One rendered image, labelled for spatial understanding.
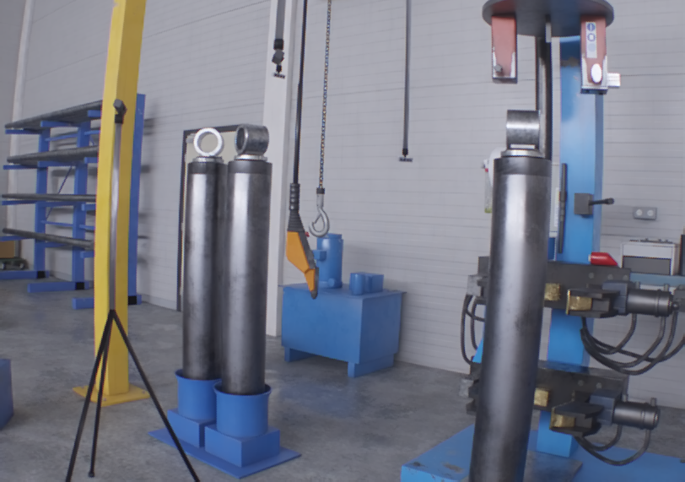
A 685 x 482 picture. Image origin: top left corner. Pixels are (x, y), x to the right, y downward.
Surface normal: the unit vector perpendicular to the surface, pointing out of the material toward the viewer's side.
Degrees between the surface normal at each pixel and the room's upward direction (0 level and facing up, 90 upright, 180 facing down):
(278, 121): 90
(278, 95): 90
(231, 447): 90
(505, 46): 90
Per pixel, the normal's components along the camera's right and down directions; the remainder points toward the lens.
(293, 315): -0.62, 0.00
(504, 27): -0.36, 0.01
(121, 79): 0.78, 0.05
